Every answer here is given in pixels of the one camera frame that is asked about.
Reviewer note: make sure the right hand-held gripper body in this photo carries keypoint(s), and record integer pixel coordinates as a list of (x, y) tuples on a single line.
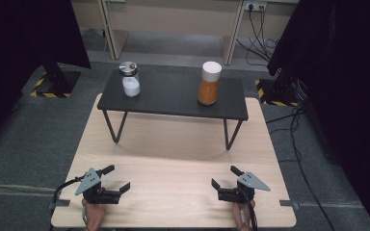
[(241, 192)]

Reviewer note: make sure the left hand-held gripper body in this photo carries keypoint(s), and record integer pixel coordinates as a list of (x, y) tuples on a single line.
[(96, 194)]

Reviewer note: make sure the orange jar with white lid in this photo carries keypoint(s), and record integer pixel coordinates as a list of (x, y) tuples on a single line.
[(208, 91)]

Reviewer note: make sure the glass jar with silver lid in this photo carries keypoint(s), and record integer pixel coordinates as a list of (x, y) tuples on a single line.
[(130, 85)]

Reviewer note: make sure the black shelf with metal legs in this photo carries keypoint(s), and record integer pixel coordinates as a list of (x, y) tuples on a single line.
[(170, 96)]

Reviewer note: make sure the person's left hand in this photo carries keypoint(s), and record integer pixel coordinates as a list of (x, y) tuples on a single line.
[(94, 215)]

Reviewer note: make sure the person's right hand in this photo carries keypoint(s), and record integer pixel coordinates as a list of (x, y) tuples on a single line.
[(240, 215)]

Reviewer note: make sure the black stand base striped tape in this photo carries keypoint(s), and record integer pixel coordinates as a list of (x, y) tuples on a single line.
[(58, 83), (279, 93)]

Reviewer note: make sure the black curtain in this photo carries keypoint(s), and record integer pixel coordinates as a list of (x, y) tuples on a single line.
[(19, 48), (350, 80)]

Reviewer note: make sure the beige wooden desk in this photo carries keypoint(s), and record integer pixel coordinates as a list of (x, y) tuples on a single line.
[(173, 16)]

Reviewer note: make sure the white wall power outlet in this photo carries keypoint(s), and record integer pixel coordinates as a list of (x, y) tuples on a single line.
[(255, 5)]

